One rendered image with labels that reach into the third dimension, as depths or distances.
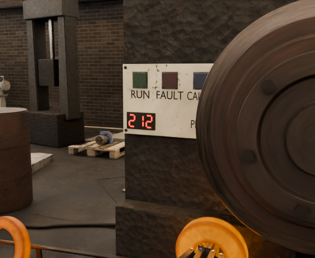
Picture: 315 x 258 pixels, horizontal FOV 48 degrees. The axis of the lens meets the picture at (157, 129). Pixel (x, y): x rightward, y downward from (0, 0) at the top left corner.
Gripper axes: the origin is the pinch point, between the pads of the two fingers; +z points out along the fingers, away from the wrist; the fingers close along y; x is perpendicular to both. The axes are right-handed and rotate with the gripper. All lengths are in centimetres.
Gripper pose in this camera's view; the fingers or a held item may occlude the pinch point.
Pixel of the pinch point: (211, 245)
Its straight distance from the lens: 82.5
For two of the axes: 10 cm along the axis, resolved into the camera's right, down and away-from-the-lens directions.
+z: 3.7, -1.9, 9.1
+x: -0.2, -9.8, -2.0
